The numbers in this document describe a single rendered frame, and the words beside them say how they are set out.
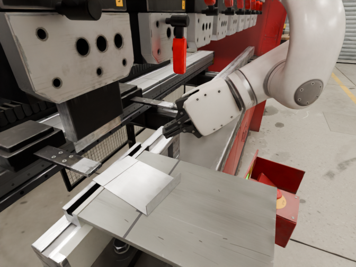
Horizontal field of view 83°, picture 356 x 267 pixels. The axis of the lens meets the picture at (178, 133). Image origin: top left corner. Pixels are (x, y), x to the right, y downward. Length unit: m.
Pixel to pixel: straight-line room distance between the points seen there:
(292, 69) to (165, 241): 0.31
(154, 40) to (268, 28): 2.05
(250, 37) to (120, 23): 2.13
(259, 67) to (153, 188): 0.30
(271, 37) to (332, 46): 1.99
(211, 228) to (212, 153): 0.37
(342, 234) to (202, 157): 1.37
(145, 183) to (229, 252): 0.17
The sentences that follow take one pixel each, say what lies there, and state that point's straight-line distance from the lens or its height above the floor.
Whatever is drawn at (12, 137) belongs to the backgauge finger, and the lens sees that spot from 0.53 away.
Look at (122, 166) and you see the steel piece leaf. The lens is 0.40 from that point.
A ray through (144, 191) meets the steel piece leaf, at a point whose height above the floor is 1.00.
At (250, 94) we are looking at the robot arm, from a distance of 0.42.
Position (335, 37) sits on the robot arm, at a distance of 0.39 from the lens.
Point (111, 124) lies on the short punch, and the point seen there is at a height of 1.09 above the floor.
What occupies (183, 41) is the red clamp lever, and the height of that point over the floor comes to 1.21.
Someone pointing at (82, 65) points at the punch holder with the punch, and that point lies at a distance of 0.25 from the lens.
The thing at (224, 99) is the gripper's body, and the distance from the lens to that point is 0.42.
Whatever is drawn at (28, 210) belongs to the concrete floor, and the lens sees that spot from 1.94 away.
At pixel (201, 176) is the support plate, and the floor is 1.00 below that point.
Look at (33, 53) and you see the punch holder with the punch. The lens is 0.22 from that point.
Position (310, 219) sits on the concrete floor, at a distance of 1.81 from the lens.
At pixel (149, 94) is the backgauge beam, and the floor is 0.95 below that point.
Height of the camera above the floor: 1.25
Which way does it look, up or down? 31 degrees down
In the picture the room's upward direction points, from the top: straight up
